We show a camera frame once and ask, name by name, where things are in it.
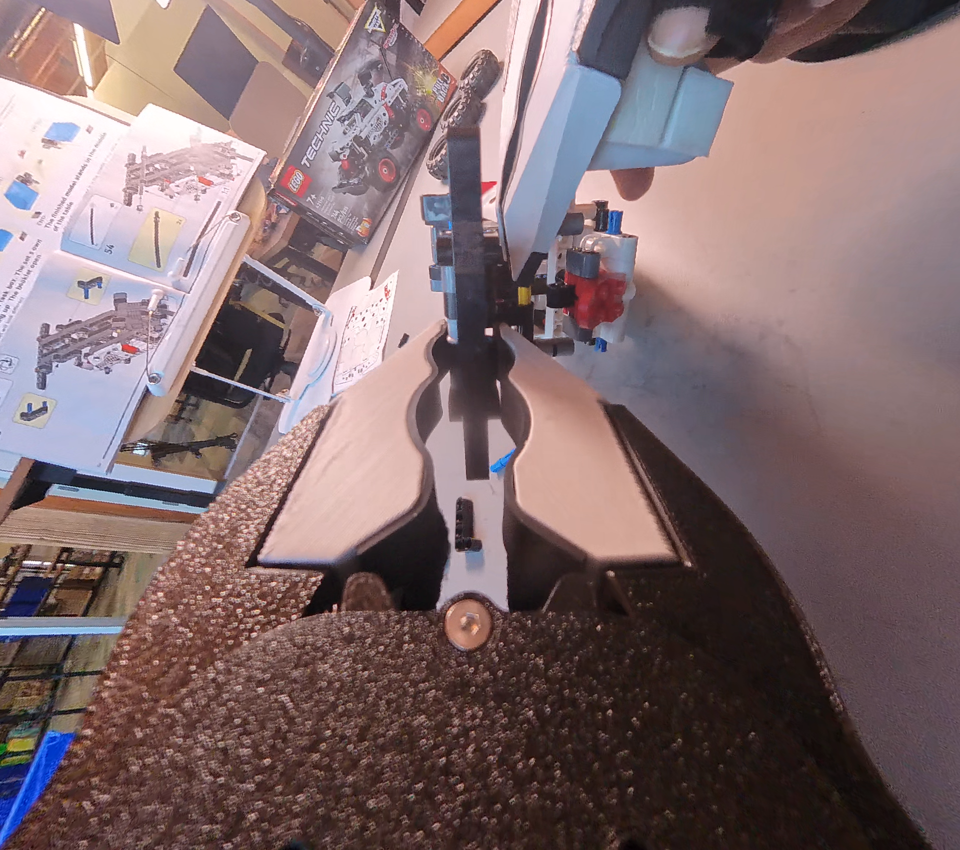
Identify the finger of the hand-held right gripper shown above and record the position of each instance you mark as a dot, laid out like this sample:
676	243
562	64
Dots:
529	40
562	153

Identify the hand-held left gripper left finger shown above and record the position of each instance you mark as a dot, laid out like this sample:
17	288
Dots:
352	483

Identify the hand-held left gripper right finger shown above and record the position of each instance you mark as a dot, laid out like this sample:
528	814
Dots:
592	483

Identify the blue pin piece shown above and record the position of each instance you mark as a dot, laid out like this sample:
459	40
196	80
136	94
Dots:
501	462

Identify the white toy brick truck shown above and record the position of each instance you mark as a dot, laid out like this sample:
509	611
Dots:
469	228

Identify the instruction booklet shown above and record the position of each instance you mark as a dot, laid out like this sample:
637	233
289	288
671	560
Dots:
150	190

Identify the grey desk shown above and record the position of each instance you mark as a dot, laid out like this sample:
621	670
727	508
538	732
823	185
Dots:
787	340

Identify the printed task sheet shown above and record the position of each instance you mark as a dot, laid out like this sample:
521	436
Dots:
45	138

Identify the black angled beam piece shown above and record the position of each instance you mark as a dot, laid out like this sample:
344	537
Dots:
465	524

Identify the white book stand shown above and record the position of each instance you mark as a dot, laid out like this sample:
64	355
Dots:
315	355

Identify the white sticker sheet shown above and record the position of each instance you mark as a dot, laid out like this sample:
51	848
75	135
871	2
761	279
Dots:
364	333

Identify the black office chair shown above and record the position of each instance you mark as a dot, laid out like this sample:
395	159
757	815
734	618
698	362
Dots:
240	348

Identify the toy truck cardboard box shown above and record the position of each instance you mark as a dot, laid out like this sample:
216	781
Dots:
352	138

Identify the large blue plastic bin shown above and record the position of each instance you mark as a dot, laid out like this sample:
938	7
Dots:
30	775

